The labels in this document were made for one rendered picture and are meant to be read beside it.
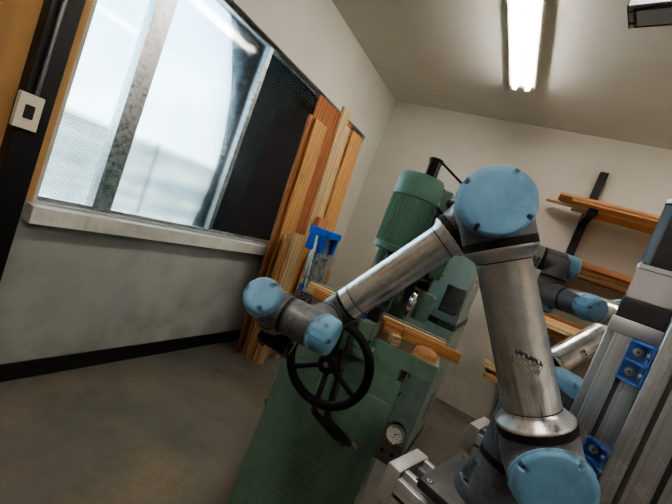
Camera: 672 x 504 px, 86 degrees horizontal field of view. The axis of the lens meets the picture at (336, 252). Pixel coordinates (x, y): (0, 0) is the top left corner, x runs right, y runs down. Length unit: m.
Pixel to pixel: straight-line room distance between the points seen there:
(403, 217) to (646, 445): 0.88
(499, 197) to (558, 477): 0.40
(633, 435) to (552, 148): 3.14
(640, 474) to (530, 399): 0.37
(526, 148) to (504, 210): 3.28
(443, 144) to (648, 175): 1.68
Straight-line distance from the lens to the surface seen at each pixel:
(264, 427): 1.55
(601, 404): 1.01
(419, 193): 1.35
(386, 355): 1.29
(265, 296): 0.68
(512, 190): 0.60
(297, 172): 2.84
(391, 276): 0.74
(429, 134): 4.03
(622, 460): 0.97
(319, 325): 0.66
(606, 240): 3.72
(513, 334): 0.62
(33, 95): 1.80
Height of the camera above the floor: 1.23
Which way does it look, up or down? 4 degrees down
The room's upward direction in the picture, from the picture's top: 21 degrees clockwise
